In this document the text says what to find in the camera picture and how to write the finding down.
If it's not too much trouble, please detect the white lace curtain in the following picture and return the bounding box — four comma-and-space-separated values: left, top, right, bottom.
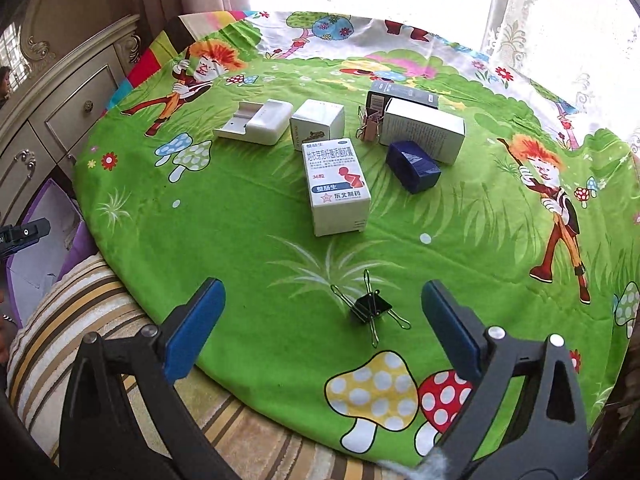
480, 0, 640, 161

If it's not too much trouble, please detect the small white box brown print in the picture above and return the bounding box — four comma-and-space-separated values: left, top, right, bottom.
290, 100, 346, 153

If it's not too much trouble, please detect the black binder clip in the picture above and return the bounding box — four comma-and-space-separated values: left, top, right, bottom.
330, 269, 412, 348

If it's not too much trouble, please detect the black box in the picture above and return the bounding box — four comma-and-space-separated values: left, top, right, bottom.
366, 79, 440, 111

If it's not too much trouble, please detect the purple cardboard box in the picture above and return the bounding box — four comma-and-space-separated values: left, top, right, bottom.
0, 177, 101, 326

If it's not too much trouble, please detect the dresser mirror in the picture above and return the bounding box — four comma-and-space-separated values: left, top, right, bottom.
0, 10, 31, 111

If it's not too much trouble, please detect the white carved dresser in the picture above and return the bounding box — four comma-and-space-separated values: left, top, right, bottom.
0, 12, 151, 221

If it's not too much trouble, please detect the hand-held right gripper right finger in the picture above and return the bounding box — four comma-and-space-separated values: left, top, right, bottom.
421, 280, 591, 480

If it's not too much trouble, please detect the long white box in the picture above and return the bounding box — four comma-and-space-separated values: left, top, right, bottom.
379, 97, 467, 166

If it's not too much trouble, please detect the white medicine box red figure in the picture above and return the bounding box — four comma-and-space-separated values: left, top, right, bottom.
301, 136, 372, 237

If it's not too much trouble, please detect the green cartoon printed cloth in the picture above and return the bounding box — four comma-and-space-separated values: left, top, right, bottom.
72, 10, 640, 471

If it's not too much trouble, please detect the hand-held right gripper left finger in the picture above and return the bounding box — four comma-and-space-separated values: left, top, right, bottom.
59, 276, 227, 480

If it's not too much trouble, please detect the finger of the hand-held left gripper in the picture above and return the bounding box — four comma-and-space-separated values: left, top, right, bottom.
0, 217, 52, 257

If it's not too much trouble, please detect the white plastic case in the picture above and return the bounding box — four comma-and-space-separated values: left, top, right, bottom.
212, 99, 292, 147

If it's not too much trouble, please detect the dark blue box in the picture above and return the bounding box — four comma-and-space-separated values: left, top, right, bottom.
385, 140, 443, 195

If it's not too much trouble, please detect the pink binder clip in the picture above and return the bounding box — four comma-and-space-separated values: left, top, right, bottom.
356, 105, 385, 143

